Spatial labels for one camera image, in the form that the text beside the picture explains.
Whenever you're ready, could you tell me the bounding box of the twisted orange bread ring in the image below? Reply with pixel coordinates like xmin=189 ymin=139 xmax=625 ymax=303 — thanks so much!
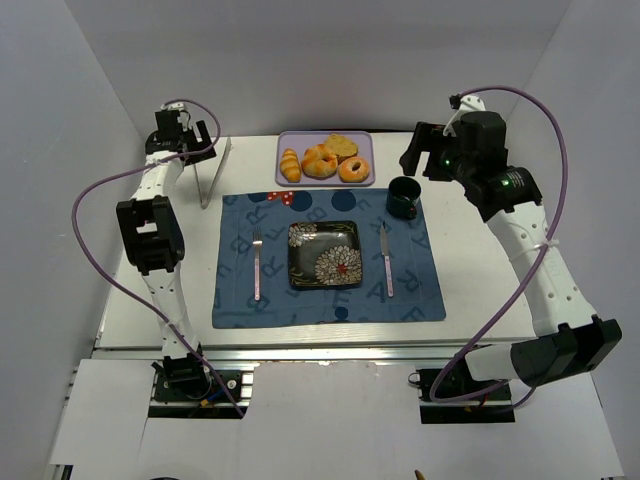
xmin=300 ymin=143 xmax=340 ymax=180

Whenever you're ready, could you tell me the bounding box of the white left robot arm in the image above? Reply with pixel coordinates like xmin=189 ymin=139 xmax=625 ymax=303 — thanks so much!
xmin=116 ymin=102 xmax=215 ymax=360

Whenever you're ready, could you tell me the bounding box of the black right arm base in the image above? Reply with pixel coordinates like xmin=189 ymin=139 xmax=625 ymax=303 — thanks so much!
xmin=408 ymin=367 xmax=516 ymax=425

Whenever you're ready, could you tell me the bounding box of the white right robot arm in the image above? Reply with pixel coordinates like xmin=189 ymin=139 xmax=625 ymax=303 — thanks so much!
xmin=400 ymin=111 xmax=622 ymax=387

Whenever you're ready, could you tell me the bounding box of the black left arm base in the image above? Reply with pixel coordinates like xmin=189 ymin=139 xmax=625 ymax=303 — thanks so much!
xmin=148 ymin=353 xmax=247 ymax=420

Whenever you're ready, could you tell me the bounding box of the brown bread slice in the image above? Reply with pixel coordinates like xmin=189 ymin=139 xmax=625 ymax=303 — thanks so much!
xmin=323 ymin=133 xmax=359 ymax=164

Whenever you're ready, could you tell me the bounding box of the striped orange bread roll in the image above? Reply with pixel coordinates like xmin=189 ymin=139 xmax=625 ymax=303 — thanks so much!
xmin=279 ymin=148 xmax=302 ymax=183

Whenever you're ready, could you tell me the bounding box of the dark green mug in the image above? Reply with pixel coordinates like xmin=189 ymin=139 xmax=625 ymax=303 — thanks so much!
xmin=386 ymin=176 xmax=421 ymax=220

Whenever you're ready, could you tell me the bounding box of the sugared orange donut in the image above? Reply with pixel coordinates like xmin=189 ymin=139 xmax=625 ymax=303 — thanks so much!
xmin=338 ymin=156 xmax=370 ymax=183

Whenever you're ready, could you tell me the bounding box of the lilac plastic tray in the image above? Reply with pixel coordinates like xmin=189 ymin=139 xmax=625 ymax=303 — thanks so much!
xmin=275 ymin=131 xmax=375 ymax=187

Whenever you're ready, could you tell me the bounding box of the black floral square plate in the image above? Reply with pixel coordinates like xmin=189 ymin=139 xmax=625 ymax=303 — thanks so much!
xmin=288 ymin=220 xmax=363 ymax=289

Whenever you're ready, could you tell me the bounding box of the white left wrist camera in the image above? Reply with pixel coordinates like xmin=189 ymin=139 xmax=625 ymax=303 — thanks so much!
xmin=161 ymin=101 xmax=188 ymax=112

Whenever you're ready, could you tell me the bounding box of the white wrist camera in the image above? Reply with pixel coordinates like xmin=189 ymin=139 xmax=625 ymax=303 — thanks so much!
xmin=161 ymin=101 xmax=188 ymax=112
xmin=443 ymin=94 xmax=486 ymax=137

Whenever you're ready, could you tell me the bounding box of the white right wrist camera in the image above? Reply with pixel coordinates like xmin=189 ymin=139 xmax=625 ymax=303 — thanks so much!
xmin=443 ymin=94 xmax=486 ymax=137

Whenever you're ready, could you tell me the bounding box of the knife with pink handle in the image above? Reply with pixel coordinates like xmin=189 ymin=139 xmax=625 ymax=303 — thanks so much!
xmin=380 ymin=222 xmax=394 ymax=298

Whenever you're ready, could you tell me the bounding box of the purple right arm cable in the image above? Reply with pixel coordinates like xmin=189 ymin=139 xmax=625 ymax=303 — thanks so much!
xmin=428 ymin=85 xmax=571 ymax=409

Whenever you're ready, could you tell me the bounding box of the fork with pink handle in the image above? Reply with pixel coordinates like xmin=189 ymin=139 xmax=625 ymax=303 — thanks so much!
xmin=252 ymin=227 xmax=263 ymax=302

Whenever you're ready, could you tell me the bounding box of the aluminium front frame rail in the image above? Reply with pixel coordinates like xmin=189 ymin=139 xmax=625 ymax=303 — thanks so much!
xmin=89 ymin=339 xmax=546 ymax=374

